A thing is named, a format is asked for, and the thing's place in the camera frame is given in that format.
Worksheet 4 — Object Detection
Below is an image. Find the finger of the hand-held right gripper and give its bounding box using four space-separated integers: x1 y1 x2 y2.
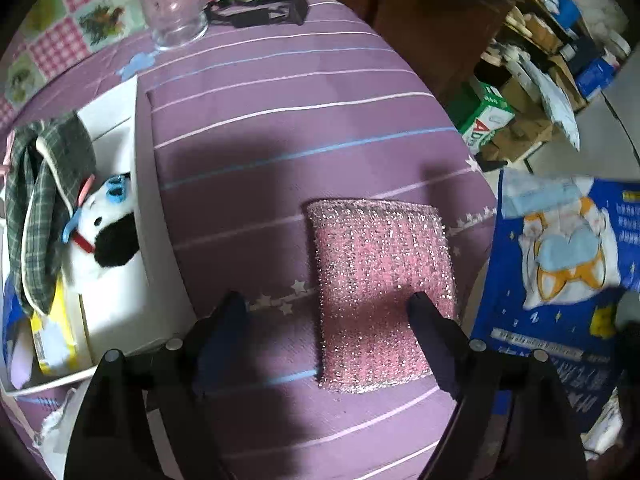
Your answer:
612 290 640 411

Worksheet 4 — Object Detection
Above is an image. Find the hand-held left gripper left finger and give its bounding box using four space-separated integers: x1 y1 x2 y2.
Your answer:
62 290 249 480

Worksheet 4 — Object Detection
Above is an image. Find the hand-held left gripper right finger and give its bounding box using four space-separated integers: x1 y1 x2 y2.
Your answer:
406 291 588 480

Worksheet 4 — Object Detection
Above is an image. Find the blue printed packet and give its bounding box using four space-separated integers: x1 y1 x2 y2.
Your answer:
470 167 640 436

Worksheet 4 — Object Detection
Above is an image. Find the white cardboard box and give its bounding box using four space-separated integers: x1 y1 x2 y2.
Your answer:
0 76 198 396

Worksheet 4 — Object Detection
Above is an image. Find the pink glitter sponge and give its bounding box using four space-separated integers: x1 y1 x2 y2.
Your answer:
305 199 458 395

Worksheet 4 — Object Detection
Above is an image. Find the yellow packet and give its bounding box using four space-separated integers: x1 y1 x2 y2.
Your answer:
30 280 78 376

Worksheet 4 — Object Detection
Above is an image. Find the white black plush toy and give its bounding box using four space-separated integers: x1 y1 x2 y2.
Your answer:
62 172 142 293

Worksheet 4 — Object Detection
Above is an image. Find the green plaid slipper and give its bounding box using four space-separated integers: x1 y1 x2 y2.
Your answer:
6 112 97 315

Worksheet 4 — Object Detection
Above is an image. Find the purple striped tablecloth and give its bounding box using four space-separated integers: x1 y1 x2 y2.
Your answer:
0 0 501 480

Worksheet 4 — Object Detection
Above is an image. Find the pile of cardboard boxes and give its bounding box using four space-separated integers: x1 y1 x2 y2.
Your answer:
480 10 591 163

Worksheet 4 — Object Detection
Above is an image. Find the green white carton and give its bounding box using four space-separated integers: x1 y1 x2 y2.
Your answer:
457 82 517 155

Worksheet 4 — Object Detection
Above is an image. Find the grey plastic bag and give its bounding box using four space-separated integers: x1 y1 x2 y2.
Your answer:
517 52 582 151

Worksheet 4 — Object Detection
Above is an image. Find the clear glass cup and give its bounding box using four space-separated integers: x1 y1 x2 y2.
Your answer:
137 0 208 51

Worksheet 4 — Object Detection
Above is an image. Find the dark wooden cabinet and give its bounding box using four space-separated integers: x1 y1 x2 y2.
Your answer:
320 0 516 111

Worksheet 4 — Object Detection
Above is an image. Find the black plastic clip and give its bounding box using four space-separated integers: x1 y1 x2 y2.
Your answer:
204 0 310 28

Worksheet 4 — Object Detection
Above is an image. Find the checked printed chair cover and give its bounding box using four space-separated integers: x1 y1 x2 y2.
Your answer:
0 0 331 121

